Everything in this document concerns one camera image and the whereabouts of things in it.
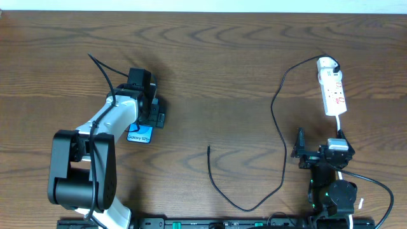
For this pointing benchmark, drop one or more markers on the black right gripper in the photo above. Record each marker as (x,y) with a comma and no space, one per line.
(315,156)

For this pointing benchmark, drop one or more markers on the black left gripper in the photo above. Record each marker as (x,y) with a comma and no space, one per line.
(158,116)

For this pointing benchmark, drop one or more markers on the blue Samsung Galaxy smartphone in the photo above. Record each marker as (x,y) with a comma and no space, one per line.
(139,133)

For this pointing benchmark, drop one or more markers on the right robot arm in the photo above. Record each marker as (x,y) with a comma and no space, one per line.
(332,198)

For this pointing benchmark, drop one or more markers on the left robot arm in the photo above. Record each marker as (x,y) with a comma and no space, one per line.
(82,174)

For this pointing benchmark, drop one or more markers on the white USB charger plug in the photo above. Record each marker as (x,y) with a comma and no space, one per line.
(327,62)

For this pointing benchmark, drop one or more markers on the white power strip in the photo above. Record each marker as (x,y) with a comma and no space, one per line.
(332,92)

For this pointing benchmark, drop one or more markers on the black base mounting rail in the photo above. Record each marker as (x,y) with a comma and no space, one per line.
(279,222)

